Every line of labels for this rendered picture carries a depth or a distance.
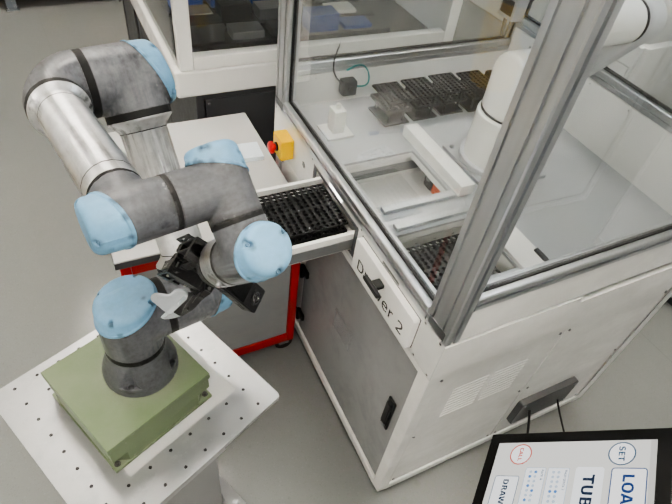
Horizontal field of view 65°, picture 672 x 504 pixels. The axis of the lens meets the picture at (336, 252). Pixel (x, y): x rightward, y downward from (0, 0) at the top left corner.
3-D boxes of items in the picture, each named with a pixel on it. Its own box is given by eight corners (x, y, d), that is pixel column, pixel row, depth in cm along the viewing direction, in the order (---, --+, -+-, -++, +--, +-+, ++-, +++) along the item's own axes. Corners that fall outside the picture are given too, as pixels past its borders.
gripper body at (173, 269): (176, 237, 89) (204, 224, 80) (218, 263, 93) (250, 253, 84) (154, 277, 86) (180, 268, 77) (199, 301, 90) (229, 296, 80)
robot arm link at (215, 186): (161, 152, 64) (194, 237, 65) (244, 130, 70) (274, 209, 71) (150, 167, 71) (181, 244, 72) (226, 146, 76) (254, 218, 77)
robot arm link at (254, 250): (283, 206, 70) (305, 266, 71) (245, 221, 79) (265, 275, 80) (232, 224, 65) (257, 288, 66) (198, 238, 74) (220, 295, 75)
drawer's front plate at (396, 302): (404, 349, 129) (414, 322, 121) (351, 265, 146) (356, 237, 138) (410, 347, 129) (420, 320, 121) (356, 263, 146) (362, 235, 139)
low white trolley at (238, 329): (151, 400, 199) (113, 263, 144) (120, 281, 236) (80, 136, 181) (295, 352, 220) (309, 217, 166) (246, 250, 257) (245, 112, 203)
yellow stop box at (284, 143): (278, 162, 171) (279, 143, 165) (270, 149, 175) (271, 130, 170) (293, 159, 172) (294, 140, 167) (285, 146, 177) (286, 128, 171)
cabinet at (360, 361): (374, 505, 182) (430, 387, 124) (268, 287, 242) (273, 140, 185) (577, 408, 217) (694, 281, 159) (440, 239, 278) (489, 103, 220)
